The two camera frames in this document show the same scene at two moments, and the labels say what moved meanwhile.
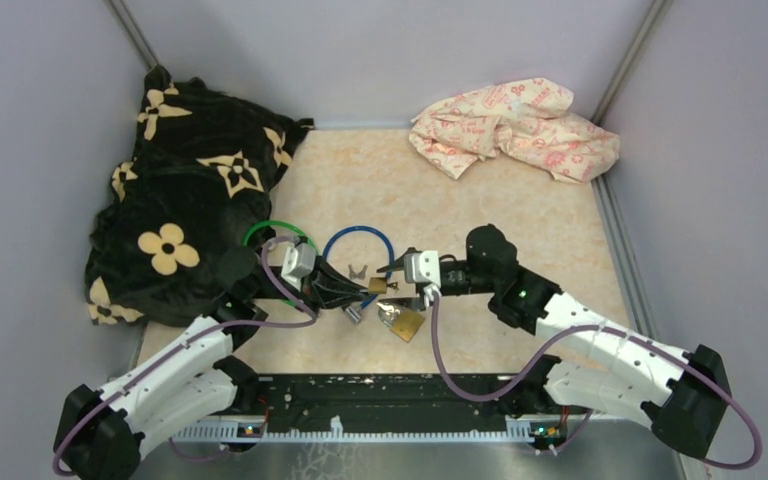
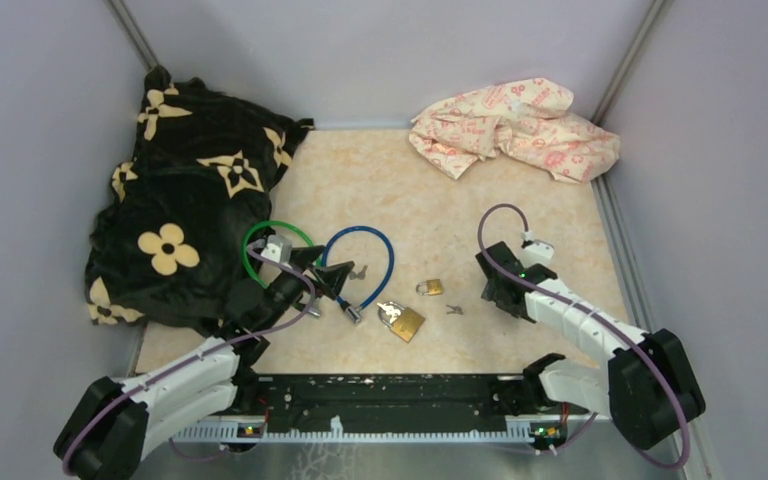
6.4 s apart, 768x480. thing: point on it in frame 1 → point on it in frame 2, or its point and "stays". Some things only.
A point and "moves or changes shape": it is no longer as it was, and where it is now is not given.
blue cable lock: x=354 y=311 stays
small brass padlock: x=377 y=285 moves or changes shape
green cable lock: x=287 y=302 stays
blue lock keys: x=360 y=274 stays
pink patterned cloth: x=524 y=120 stays
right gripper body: x=462 y=281 → x=491 y=294
